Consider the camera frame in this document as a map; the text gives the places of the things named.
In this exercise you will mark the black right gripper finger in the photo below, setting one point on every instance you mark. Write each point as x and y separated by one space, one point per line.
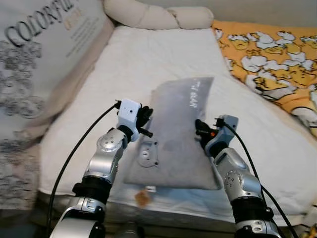
200 128

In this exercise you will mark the grey lettered pillow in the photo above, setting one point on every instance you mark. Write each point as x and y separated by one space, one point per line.
173 144

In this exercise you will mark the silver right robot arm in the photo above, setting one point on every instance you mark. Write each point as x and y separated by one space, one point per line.
242 183

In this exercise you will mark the white quilted mattress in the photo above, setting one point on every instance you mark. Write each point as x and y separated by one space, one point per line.
148 54

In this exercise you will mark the small brown scrap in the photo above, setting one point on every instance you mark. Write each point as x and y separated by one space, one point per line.
142 198

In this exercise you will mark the grey bed base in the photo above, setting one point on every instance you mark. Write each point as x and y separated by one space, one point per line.
173 220

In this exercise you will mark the grey robot leg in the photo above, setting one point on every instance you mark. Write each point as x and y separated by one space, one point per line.
130 230

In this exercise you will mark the yellow cartoon egg blanket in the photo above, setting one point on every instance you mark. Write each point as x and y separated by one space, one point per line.
272 54

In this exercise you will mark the cream long bolster pillow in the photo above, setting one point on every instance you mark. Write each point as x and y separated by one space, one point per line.
158 15

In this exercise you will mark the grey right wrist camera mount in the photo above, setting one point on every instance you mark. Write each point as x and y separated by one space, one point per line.
225 131

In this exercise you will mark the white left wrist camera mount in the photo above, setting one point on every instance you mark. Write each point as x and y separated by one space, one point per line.
130 113

